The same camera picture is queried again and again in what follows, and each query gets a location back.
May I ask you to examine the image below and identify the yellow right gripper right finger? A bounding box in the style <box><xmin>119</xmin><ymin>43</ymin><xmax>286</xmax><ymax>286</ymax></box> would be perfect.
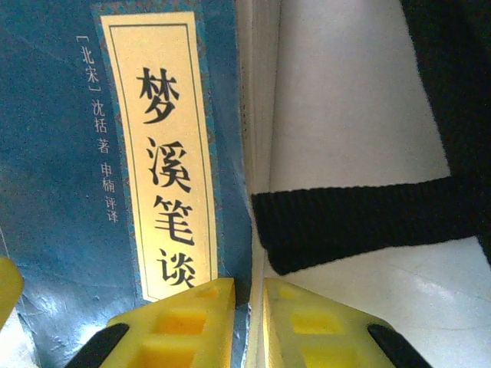
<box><xmin>262</xmin><ymin>278</ymin><xmax>434</xmax><ymax>368</ymax></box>

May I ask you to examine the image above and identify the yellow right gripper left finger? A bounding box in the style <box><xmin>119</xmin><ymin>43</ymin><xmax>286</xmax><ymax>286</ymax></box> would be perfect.
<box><xmin>63</xmin><ymin>278</ymin><xmax>236</xmax><ymax>368</ymax></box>

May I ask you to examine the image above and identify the black fabric backpack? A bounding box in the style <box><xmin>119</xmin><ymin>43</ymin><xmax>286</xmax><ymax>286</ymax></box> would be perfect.
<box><xmin>251</xmin><ymin>0</ymin><xmax>491</xmax><ymax>276</ymax></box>

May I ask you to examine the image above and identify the teal book with cream label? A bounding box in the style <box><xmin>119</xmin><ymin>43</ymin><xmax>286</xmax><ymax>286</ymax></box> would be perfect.
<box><xmin>0</xmin><ymin>0</ymin><xmax>285</xmax><ymax>368</ymax></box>

